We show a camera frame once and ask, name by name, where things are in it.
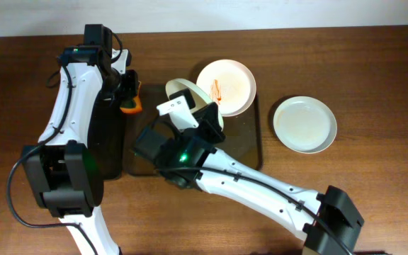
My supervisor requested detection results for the orange green scrub sponge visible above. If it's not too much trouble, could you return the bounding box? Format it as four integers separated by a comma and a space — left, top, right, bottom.
120, 81, 142, 115

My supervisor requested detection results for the pink plate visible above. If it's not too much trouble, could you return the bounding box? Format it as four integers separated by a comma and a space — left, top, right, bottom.
196, 59, 256, 117

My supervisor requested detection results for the white plate cleaned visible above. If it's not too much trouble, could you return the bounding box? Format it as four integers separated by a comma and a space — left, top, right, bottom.
165, 79, 213, 114
272, 96, 338, 154

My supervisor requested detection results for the black plastic tray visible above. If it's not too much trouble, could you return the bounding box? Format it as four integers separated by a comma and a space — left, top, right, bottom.
87, 96, 126, 181

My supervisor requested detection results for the brown serving tray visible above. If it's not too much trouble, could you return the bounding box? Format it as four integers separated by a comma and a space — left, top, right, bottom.
122, 84, 264, 176

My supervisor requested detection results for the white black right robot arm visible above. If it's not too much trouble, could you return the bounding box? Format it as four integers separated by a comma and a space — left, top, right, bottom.
133, 102, 364, 254

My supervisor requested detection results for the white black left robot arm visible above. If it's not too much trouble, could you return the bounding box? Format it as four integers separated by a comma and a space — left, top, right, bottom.
20, 45, 140, 254

